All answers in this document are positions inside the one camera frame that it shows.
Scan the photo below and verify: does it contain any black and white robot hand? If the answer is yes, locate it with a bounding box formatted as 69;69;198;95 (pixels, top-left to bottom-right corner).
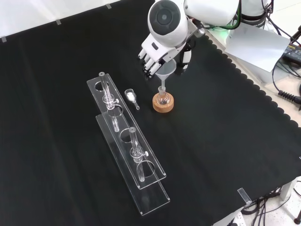
137;34;196;79

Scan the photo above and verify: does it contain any translucent plastic funnel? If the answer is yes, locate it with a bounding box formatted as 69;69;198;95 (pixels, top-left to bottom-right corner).
154;58;177;91

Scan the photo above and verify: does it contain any glass round-bottom flask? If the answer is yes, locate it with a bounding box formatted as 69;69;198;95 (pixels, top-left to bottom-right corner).
157;86;171;106

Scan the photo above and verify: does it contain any glass weighing funnel with powder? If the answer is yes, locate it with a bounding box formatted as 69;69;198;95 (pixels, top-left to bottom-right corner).
124;88;140;111

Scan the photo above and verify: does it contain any clear acrylic funnel stand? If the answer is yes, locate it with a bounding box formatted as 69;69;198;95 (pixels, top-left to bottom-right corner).
86;71;171;217

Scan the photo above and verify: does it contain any pale board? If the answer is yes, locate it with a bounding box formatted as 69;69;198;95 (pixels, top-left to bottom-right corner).
225;23;292;74

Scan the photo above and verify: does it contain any black cloth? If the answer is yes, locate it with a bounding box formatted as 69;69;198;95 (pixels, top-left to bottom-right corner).
0;4;301;226

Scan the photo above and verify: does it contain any black power adapter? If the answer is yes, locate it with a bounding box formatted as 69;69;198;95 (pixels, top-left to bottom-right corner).
281;43;301;66

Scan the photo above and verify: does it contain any black tripod leg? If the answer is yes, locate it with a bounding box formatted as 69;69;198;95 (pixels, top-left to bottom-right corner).
290;25;301;46

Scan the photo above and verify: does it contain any clear plastic cloth clip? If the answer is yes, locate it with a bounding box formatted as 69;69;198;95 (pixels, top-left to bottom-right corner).
237;187;252;204

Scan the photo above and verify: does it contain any white power strip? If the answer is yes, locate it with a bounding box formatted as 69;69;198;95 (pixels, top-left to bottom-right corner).
225;210;246;226

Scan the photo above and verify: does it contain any white table leg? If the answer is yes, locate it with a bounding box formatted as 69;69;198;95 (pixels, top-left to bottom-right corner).
279;178;301;201

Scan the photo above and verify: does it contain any cork ring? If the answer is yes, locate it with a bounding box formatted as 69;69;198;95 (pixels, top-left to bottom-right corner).
152;92;175;113

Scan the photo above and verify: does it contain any black coiled cable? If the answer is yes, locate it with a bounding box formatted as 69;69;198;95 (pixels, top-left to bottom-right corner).
272;55;301;105

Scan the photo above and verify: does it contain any black cable bundle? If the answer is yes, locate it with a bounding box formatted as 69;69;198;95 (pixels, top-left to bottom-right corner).
241;180;301;226

